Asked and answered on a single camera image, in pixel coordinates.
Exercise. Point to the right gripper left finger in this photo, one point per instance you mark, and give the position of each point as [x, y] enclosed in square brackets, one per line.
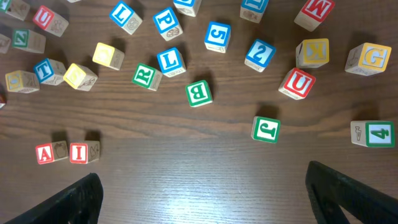
[78, 203]

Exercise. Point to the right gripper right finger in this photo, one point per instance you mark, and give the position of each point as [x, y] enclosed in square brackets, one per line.
[329, 191]

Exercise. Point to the red letter I block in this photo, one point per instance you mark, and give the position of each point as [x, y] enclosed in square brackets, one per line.
[84, 152]

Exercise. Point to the red letter A block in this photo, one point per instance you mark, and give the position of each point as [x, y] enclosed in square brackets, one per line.
[51, 152]

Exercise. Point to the blue number 2 block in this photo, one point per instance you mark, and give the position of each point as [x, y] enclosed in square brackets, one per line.
[259, 55]

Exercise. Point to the green number 4 block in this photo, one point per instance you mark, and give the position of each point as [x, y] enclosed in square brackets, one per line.
[373, 133]

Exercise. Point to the green letter J block lower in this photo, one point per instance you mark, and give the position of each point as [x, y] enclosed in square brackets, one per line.
[265, 129]

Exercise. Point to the green letter j block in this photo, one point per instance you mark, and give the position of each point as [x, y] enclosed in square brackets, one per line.
[15, 8]
[265, 129]

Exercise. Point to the red letter U block right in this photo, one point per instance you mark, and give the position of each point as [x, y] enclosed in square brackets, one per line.
[297, 84]

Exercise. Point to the red letter u block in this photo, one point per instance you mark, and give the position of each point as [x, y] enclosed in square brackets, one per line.
[297, 84]
[50, 21]

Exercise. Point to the red letter E block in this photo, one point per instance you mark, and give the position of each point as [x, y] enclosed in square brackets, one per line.
[2, 101]

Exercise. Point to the blue letter T block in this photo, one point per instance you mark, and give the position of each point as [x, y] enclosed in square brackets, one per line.
[50, 72]

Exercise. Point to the yellow letter G block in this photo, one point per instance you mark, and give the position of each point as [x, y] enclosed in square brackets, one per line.
[368, 59]

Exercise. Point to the yellow letter K block right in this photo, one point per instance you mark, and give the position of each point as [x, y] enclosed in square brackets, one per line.
[312, 53]

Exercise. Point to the yellow letter O block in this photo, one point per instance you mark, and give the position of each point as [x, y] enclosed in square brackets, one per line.
[22, 82]

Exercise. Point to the green letter R block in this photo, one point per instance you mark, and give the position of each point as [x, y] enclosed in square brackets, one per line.
[147, 77]

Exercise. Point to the yellow block centre upper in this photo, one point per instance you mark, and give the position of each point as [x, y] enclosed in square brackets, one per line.
[108, 56]

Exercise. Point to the green letter B block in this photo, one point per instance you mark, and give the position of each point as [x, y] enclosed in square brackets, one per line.
[198, 93]

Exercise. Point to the blue letter L block lower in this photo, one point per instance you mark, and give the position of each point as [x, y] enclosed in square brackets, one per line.
[171, 62]

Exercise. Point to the blue letter l block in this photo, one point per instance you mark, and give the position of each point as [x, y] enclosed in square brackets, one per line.
[125, 17]
[171, 62]

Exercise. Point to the green letter Z block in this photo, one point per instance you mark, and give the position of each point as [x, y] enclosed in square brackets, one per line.
[28, 41]

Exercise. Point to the red letter M block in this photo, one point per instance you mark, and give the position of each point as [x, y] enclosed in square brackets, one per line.
[313, 13]

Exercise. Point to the red letter U block left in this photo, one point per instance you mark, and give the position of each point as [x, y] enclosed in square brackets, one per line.
[50, 21]

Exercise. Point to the blue number 5 block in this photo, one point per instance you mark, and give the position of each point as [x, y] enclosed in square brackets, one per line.
[217, 37]

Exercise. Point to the blue letter L block upper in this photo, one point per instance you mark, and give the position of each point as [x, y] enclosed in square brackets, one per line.
[125, 17]

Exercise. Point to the blue block upper right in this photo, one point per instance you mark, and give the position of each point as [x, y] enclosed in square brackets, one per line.
[253, 10]

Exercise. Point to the blue letter P block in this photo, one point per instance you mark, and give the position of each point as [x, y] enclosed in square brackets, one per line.
[167, 24]

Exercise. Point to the green letter J block top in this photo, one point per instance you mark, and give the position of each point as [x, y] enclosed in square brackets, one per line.
[15, 8]

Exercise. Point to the blue letter D block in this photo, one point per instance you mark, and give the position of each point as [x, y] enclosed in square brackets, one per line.
[187, 7]

